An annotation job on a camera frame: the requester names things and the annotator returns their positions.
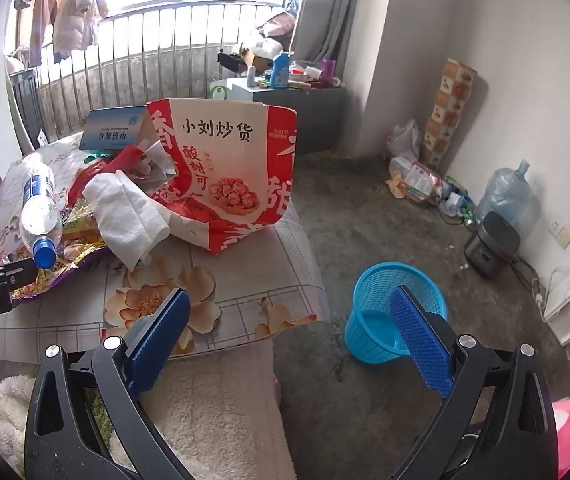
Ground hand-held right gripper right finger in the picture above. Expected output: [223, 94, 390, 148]
[389, 285, 558, 480]

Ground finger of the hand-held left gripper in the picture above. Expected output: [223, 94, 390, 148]
[0, 257, 38, 293]

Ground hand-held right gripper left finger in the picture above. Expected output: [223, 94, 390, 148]
[25, 287, 196, 480]

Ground blue plastic basket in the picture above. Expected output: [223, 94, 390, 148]
[344, 261, 450, 365]

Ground clear plastic water bottle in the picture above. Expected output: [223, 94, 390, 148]
[19, 160, 64, 269]

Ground purple yellow snack packet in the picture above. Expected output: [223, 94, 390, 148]
[0, 195, 112, 306]

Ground blue medicine box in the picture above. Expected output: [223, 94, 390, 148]
[79, 106, 148, 152]

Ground red and white paper bag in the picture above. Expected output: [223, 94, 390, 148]
[146, 99, 298, 256]

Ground beige fleece cloth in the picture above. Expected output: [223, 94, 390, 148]
[110, 342, 298, 480]

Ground floral tablecloth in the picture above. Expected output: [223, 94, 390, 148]
[0, 132, 331, 361]

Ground white fluffy cloth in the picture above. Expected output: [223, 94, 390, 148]
[0, 375, 36, 467]

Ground dark grey rice cooker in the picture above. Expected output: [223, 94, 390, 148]
[464, 211, 522, 280]

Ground white paper tissue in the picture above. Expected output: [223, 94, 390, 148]
[82, 170, 172, 267]

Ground pile of food packets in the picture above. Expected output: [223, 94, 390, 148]
[389, 157, 447, 204]

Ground red plastic wrapper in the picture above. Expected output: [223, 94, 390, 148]
[67, 145, 176, 201]

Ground dark chair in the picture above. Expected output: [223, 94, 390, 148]
[9, 69, 46, 152]

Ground empty clear water jug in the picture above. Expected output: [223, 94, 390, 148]
[475, 159, 532, 222]

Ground white plastic bag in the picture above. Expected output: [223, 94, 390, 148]
[385, 120, 422, 161]

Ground tile-patterned rolled mat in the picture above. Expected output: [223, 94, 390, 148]
[422, 58, 477, 168]

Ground metal window railing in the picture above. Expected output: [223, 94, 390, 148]
[7, 2, 291, 142]

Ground grey cabinet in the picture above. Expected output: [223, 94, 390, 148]
[227, 77, 347, 156]

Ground hanging pink clothes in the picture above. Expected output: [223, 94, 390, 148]
[14, 0, 110, 67]

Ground blue detergent bottle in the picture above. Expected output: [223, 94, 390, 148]
[271, 52, 291, 90]

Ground open cardboard box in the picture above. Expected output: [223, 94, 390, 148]
[235, 42, 277, 70]

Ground grey curtain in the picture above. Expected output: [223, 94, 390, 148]
[287, 0, 366, 65]

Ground wall socket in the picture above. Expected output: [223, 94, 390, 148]
[546, 220, 570, 249]

